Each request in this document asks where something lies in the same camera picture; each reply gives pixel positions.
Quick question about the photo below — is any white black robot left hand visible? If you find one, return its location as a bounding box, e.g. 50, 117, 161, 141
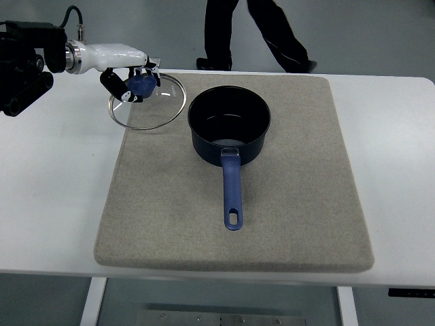
65, 41, 161, 103

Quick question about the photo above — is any glass pot lid blue knob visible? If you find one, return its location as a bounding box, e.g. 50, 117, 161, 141
108, 73, 187, 131

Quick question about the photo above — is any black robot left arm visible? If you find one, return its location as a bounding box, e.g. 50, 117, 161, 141
1, 5, 84, 117

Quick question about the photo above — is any small grey floor plate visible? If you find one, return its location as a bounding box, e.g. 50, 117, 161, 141
147, 57, 161, 68

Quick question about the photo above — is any dark blue saucepan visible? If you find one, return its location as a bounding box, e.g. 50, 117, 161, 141
188, 86, 271, 231

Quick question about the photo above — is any person in black trousers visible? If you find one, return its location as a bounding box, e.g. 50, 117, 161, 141
196, 1, 317, 73

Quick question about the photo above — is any beige felt mat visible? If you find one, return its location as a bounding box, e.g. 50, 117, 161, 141
94, 73, 374, 273

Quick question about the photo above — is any white left table leg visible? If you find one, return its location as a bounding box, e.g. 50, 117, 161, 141
80, 277, 107, 326

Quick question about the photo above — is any white table leg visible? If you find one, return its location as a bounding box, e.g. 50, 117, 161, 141
80, 277, 107, 326
336, 287, 359, 326

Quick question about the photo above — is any white right table leg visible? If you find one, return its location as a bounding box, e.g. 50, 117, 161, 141
336, 287, 359, 326

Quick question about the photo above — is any black table control panel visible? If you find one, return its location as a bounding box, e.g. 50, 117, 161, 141
388, 288, 435, 299

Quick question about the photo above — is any grey metal base plate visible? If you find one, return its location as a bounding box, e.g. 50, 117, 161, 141
135, 310, 307, 326

